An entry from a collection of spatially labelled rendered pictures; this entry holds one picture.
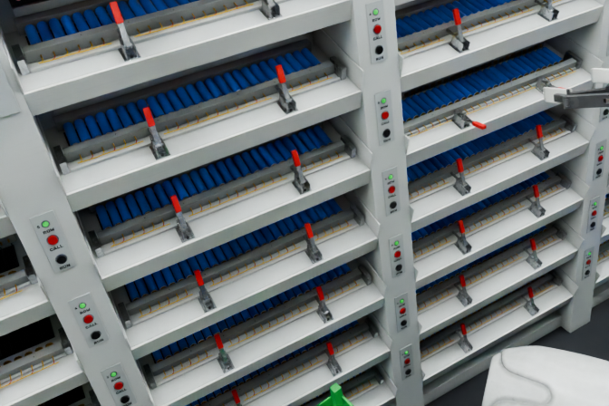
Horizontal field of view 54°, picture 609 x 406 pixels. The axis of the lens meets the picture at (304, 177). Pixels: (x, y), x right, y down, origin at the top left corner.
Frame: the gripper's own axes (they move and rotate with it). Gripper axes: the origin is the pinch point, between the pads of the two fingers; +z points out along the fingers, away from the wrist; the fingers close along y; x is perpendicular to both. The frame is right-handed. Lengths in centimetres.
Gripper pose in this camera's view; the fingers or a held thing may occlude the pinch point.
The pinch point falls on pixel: (573, 84)
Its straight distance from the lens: 137.1
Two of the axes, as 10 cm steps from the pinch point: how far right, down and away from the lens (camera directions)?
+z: -4.1, -2.0, 8.9
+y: 8.8, -3.5, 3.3
